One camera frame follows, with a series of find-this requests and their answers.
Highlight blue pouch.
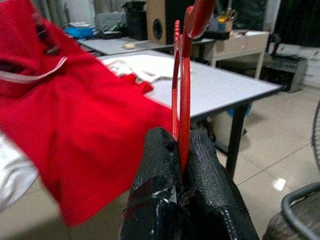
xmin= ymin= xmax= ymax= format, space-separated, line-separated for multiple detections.
xmin=63 ymin=24 xmax=95 ymax=38

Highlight red plastic hanger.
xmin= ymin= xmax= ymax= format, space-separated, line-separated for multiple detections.
xmin=171 ymin=0 xmax=218 ymax=176

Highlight dark round chair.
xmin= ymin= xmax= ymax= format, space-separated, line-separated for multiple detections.
xmin=261 ymin=181 xmax=320 ymax=240

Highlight red shirt white stripes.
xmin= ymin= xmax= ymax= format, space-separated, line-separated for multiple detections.
xmin=0 ymin=0 xmax=176 ymax=228

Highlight white table black legs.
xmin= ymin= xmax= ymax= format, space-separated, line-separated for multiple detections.
xmin=96 ymin=49 xmax=285 ymax=180

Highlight white printed shirt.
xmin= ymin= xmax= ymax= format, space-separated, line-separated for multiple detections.
xmin=102 ymin=56 xmax=193 ymax=85

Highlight grey crate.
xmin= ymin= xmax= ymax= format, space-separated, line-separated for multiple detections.
xmin=264 ymin=53 xmax=308 ymax=93

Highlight long white table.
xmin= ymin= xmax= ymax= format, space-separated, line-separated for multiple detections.
xmin=76 ymin=36 xmax=216 ymax=57

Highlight black wire fan guard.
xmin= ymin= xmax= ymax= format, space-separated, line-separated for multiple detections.
xmin=309 ymin=99 xmax=320 ymax=173

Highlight pen holder cup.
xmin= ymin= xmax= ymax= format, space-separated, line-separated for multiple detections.
xmin=217 ymin=8 xmax=238 ymax=33

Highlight wooden speaker box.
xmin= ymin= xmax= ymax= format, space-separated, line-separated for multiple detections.
xmin=146 ymin=0 xmax=198 ymax=46

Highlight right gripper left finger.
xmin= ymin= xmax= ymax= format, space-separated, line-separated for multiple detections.
xmin=121 ymin=127 xmax=185 ymax=240

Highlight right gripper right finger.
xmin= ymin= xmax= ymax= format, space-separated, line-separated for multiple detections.
xmin=183 ymin=128 xmax=260 ymax=240

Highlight black bin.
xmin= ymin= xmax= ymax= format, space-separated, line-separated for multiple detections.
xmin=122 ymin=1 xmax=148 ymax=41

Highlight beige desk with drawer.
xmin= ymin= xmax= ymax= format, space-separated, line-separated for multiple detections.
xmin=212 ymin=29 xmax=271 ymax=81

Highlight white cloth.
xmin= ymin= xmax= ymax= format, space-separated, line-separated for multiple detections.
xmin=0 ymin=132 xmax=41 ymax=213

